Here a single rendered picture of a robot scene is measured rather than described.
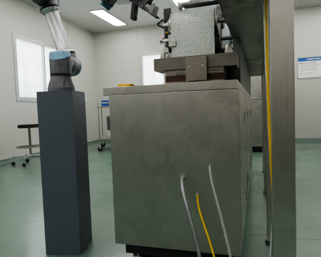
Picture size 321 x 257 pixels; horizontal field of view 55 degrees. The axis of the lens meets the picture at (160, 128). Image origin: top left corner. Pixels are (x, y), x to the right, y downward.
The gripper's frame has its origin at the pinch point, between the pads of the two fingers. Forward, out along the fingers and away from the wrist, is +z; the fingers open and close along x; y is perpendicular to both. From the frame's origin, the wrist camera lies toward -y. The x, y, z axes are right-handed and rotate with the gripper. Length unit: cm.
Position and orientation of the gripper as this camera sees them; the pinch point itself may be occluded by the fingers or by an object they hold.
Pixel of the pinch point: (155, 17)
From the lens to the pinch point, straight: 187.7
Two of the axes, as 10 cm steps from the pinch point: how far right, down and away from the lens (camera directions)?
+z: 7.5, 6.3, -1.9
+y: 5.8, -7.8, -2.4
